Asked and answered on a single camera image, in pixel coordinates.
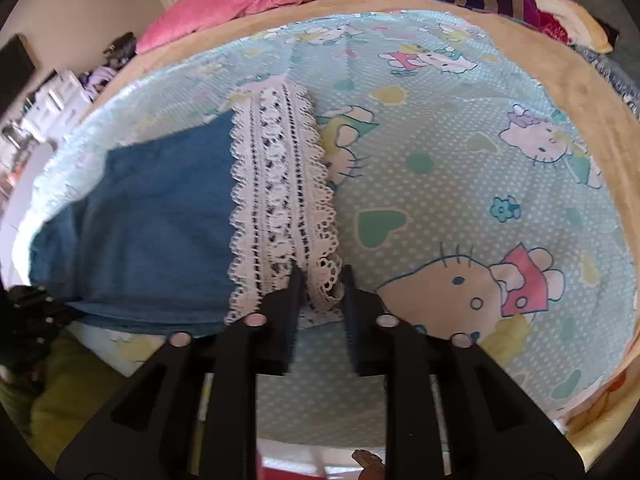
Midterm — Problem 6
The tan fleece blanket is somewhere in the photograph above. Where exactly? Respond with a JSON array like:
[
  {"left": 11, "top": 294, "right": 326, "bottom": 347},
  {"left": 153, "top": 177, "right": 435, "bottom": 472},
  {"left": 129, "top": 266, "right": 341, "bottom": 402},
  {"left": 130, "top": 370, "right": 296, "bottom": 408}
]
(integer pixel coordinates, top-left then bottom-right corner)
[{"left": 65, "top": 0, "right": 640, "bottom": 466}]

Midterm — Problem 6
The white drawer cabinet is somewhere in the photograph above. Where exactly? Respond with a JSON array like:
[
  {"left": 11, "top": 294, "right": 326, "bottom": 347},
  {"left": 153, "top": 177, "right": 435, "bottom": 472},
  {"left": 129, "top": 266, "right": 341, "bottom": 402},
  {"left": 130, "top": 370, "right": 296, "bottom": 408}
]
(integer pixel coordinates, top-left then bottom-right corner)
[{"left": 20, "top": 70, "right": 86, "bottom": 136}]

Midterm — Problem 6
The yellow cartoon blanket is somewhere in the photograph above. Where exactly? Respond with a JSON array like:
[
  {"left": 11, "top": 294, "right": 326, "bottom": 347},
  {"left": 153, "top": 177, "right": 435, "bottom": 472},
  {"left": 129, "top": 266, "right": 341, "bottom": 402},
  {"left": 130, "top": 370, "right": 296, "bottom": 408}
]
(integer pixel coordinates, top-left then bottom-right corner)
[{"left": 570, "top": 370, "right": 640, "bottom": 466}]

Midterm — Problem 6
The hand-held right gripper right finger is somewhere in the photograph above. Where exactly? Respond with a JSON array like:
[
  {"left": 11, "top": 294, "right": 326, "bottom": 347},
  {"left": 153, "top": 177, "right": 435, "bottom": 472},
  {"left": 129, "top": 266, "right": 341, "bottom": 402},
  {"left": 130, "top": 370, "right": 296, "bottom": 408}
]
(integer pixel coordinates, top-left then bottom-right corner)
[{"left": 341, "top": 265, "right": 587, "bottom": 480}]

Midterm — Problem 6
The blue denim pants lace trim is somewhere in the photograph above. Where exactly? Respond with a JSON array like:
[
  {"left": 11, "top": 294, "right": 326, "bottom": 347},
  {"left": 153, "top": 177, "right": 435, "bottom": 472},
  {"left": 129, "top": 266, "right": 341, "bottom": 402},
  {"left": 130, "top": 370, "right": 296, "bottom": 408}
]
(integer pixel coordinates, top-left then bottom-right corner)
[{"left": 30, "top": 80, "right": 346, "bottom": 337}]

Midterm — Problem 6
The pile of clothes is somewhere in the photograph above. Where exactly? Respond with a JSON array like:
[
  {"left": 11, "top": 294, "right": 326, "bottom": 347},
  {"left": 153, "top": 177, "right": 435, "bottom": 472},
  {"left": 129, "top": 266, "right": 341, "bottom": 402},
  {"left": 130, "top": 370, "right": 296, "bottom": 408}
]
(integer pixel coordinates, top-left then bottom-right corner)
[{"left": 80, "top": 32, "right": 138, "bottom": 92}]

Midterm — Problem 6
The yellow green cloth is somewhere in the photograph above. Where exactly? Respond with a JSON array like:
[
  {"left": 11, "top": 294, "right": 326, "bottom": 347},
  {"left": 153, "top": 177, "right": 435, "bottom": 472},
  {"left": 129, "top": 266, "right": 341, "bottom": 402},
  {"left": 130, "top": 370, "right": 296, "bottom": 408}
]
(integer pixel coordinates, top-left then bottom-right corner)
[{"left": 27, "top": 337, "right": 153, "bottom": 463}]

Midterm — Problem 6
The cartoon cat printed bedsheet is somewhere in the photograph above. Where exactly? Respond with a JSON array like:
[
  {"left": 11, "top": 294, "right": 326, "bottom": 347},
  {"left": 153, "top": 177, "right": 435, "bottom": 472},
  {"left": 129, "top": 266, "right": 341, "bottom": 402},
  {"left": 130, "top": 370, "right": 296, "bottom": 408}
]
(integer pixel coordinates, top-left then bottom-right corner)
[{"left": 15, "top": 10, "right": 638, "bottom": 446}]

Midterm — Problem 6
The magenta cloth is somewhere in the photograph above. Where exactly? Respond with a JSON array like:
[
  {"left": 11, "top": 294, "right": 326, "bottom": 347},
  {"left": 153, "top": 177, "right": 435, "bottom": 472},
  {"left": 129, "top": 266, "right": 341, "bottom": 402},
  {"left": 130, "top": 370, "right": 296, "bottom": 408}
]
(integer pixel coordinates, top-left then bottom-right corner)
[{"left": 537, "top": 10, "right": 571, "bottom": 43}]

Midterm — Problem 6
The black monitor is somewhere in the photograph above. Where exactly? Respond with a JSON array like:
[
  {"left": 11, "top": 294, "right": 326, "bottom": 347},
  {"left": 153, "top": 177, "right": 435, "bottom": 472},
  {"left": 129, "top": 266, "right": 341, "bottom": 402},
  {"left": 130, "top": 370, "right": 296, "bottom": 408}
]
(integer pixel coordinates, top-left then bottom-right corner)
[{"left": 0, "top": 34, "right": 38, "bottom": 116}]

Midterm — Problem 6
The cream pillow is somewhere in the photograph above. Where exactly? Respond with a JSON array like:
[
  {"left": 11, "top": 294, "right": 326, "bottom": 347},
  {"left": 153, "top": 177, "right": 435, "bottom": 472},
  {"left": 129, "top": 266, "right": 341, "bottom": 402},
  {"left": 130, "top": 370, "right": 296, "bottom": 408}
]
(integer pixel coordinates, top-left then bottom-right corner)
[{"left": 530, "top": 0, "right": 613, "bottom": 53}]

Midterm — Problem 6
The blue patterned cloth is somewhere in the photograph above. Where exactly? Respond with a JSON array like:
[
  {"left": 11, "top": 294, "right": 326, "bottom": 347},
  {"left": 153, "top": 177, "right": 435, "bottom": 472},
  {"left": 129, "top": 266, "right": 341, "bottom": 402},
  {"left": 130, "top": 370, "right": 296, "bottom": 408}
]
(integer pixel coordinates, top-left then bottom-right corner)
[{"left": 575, "top": 45, "right": 640, "bottom": 121}]

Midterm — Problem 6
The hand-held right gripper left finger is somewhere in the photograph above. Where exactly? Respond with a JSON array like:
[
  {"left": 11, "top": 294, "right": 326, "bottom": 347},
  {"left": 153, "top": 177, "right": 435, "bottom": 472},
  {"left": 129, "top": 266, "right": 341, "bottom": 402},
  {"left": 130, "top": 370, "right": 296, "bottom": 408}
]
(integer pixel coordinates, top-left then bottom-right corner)
[{"left": 54, "top": 265, "right": 307, "bottom": 480}]

